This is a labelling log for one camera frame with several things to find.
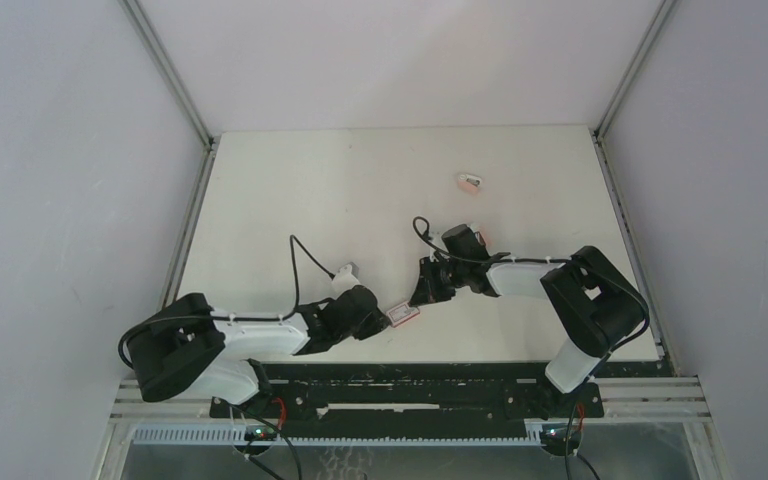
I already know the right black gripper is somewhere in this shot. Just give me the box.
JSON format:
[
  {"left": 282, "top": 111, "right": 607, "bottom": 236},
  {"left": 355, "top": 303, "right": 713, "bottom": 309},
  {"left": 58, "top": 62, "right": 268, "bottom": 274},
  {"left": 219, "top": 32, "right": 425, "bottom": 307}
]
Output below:
[{"left": 410, "top": 256, "right": 467, "bottom": 307}]

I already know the red white staple box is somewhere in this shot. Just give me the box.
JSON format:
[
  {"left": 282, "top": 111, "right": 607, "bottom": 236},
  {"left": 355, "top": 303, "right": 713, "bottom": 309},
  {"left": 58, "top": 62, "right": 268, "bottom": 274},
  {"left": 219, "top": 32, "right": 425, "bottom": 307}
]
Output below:
[{"left": 386, "top": 302, "right": 420, "bottom": 328}]

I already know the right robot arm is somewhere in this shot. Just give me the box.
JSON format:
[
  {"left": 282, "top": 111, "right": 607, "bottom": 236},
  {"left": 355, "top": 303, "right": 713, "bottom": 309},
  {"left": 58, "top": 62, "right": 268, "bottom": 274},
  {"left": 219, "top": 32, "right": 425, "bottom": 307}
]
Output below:
[{"left": 408, "top": 216, "right": 651, "bottom": 416}]

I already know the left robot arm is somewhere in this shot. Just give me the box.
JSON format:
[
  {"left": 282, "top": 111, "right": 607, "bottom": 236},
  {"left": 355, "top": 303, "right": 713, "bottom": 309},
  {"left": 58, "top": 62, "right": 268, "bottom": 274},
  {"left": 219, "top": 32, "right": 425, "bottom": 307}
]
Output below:
[{"left": 117, "top": 285, "right": 390, "bottom": 417}]

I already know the left circuit board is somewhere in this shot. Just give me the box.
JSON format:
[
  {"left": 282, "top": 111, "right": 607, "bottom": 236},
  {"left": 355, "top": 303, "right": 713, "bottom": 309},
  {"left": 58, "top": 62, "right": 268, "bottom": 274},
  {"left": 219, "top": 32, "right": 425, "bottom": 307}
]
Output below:
[{"left": 243, "top": 425, "right": 279, "bottom": 443}]

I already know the circuit board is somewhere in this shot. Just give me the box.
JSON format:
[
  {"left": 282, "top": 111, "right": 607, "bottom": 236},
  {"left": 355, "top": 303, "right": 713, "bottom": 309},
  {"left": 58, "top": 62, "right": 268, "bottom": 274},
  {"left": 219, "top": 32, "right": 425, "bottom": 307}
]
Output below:
[
  {"left": 243, "top": 425, "right": 279, "bottom": 443},
  {"left": 542, "top": 426, "right": 582, "bottom": 447}
]

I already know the right circuit board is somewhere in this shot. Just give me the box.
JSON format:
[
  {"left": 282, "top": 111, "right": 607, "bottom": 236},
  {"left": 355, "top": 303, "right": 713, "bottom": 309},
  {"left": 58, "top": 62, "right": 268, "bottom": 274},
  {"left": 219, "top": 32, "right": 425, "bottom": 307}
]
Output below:
[{"left": 542, "top": 426, "right": 582, "bottom": 447}]

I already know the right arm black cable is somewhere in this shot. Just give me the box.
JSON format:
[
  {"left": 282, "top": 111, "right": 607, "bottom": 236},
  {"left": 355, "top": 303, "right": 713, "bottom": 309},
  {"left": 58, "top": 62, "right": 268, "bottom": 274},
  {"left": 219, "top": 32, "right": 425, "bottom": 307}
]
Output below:
[{"left": 412, "top": 216, "right": 652, "bottom": 480}]

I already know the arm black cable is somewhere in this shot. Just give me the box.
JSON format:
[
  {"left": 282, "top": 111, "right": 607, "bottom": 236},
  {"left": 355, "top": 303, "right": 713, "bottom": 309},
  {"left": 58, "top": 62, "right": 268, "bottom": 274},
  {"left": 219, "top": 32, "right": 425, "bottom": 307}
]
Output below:
[
  {"left": 117, "top": 235, "right": 339, "bottom": 480},
  {"left": 412, "top": 216, "right": 652, "bottom": 480}
]

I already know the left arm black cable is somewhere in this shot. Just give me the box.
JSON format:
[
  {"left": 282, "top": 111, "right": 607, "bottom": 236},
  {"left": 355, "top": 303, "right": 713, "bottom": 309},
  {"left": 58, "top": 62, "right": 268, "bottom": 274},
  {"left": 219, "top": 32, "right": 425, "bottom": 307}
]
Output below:
[{"left": 117, "top": 235, "right": 339, "bottom": 480}]

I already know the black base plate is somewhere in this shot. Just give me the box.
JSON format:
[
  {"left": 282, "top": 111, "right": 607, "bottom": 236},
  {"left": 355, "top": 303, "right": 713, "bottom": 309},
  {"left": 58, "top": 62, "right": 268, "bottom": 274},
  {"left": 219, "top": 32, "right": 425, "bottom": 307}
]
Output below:
[{"left": 142, "top": 360, "right": 673, "bottom": 441}]

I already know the white cable duct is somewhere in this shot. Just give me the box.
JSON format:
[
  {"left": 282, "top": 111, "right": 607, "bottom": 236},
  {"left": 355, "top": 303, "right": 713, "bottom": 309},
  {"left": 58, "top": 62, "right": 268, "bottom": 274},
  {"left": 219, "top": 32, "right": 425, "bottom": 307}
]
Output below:
[{"left": 130, "top": 425, "right": 548, "bottom": 447}]

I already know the aluminium rail frame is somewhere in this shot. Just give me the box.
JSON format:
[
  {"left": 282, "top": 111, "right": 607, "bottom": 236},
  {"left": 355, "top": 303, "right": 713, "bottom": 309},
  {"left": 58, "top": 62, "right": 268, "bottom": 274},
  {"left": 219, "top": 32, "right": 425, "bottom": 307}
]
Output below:
[{"left": 108, "top": 377, "right": 713, "bottom": 425}]

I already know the right corner aluminium post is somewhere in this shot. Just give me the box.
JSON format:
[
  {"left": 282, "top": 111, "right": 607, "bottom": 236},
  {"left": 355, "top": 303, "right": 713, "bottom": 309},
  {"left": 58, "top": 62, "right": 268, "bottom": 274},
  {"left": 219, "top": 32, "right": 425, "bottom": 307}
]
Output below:
[{"left": 593, "top": 0, "right": 680, "bottom": 143}]

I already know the corner aluminium post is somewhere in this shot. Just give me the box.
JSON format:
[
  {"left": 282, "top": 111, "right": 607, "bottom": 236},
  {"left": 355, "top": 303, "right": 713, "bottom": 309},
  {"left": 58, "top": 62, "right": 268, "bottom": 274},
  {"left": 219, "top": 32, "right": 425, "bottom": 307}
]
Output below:
[
  {"left": 118, "top": 0, "right": 214, "bottom": 150},
  {"left": 593, "top": 0, "right": 680, "bottom": 143}
]

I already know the left corner aluminium post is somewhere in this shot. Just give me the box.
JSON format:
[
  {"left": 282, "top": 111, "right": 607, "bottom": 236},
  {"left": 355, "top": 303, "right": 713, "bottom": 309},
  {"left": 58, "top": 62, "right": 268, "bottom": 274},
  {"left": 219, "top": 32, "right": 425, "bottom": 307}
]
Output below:
[{"left": 118, "top": 0, "right": 214, "bottom": 150}]

